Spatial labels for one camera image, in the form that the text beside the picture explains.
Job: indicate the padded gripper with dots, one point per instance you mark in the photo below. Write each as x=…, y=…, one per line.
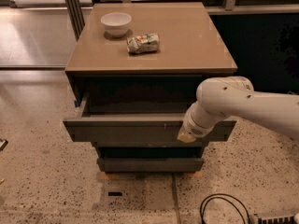
x=193, y=127

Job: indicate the grey top drawer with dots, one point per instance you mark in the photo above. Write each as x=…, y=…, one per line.
x=136, y=130

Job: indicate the grey drawer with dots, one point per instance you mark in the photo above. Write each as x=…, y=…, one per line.
x=136, y=130
x=140, y=165

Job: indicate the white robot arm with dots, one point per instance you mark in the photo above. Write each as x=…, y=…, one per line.
x=219, y=98

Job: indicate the brown drawer cabinet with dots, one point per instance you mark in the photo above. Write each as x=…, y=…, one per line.
x=165, y=81

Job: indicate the grey lower drawer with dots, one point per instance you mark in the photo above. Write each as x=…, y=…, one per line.
x=140, y=165

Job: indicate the crushed drink can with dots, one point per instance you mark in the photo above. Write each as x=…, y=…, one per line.
x=138, y=44

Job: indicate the grey power strip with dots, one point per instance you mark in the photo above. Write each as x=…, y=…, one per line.
x=255, y=219

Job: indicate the white ceramic bowl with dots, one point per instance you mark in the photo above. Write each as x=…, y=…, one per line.
x=116, y=24

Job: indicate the small dark floor object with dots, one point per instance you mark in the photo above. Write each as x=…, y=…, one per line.
x=3, y=143

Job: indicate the metal window frame post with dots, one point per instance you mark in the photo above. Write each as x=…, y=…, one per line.
x=76, y=16

